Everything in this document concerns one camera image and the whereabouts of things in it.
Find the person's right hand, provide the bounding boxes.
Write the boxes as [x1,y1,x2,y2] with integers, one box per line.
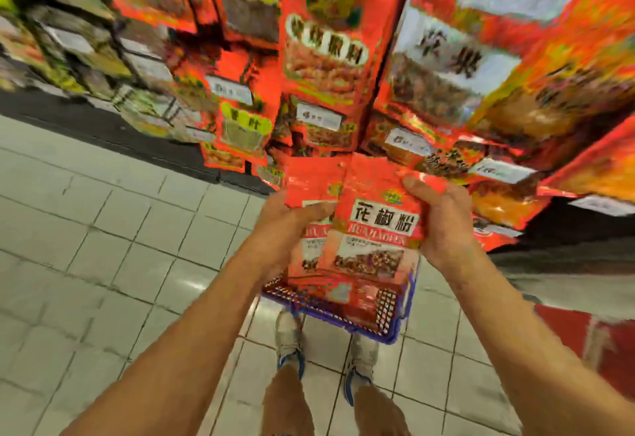
[402,175,476,275]

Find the grey right shoe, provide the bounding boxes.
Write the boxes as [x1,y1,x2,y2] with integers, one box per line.
[342,333,380,404]

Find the person's left hand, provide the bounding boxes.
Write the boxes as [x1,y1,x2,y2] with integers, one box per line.
[243,189,339,285]

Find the assorted green brown packets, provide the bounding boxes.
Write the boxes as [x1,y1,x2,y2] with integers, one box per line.
[0,0,214,144]

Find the grey shoe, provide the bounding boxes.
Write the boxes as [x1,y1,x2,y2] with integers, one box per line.
[275,308,307,377]
[342,333,380,404]

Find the blue plastic basket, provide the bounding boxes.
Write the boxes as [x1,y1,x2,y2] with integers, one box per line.
[261,272,418,345]

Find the pile of red seasoning packets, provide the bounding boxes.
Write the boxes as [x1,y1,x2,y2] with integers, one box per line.
[288,277,383,327]

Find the person's left forearm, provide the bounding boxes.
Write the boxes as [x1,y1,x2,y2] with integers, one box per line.
[62,252,271,436]

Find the grey left shoe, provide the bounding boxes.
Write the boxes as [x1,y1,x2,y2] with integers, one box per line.
[275,308,307,377]

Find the rows of hanging red packets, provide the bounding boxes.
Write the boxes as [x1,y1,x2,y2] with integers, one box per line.
[89,0,635,251]

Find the person's right forearm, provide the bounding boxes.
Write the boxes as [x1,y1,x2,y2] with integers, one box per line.
[441,250,635,436]

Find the person's leg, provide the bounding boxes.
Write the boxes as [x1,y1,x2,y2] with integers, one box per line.
[260,366,317,436]
[352,383,410,436]

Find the person's left leg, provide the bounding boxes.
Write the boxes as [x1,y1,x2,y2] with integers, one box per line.
[260,366,317,436]

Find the person's right leg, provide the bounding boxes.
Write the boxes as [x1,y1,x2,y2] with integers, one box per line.
[352,383,410,436]

